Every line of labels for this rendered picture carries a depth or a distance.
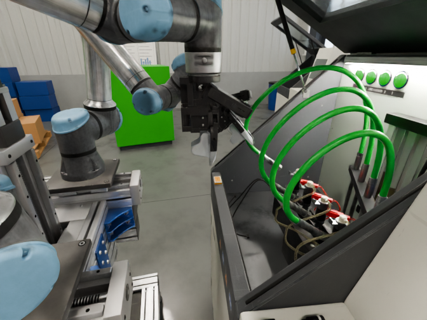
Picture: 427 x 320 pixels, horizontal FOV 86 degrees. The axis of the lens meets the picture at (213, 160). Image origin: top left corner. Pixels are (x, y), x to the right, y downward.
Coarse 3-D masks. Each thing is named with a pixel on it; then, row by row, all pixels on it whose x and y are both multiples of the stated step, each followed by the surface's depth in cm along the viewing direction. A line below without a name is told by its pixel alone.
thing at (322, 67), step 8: (296, 72) 65; (304, 72) 64; (344, 72) 64; (352, 72) 64; (280, 80) 66; (288, 80) 66; (352, 80) 65; (272, 88) 66; (360, 88) 65; (264, 96) 67; (256, 104) 69; (248, 120) 71; (368, 120) 69; (368, 128) 70; (248, 144) 74; (360, 144) 73; (256, 152) 75; (360, 152) 73
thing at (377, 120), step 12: (348, 108) 50; (360, 108) 50; (324, 120) 50; (372, 120) 52; (300, 132) 51; (288, 144) 52; (276, 168) 54; (372, 180) 58; (276, 192) 57; (372, 192) 60
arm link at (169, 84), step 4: (168, 80) 75; (172, 80) 74; (160, 84) 72; (164, 84) 72; (168, 84) 74; (172, 84) 74; (176, 84) 73; (168, 88) 71; (172, 88) 73; (176, 88) 74; (172, 92) 72; (176, 92) 74; (172, 96) 72; (176, 96) 74; (180, 96) 76; (172, 100) 72; (176, 100) 75; (180, 100) 80; (172, 104) 74; (176, 104) 79; (168, 108) 79; (172, 108) 80
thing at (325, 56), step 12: (276, 24) 379; (288, 24) 346; (300, 36) 365; (312, 36) 335; (312, 48) 382; (324, 48) 325; (336, 48) 296; (312, 60) 412; (324, 60) 315; (312, 72) 345; (288, 84) 436; (300, 84) 363; (276, 96) 446; (288, 96) 371; (276, 108) 445
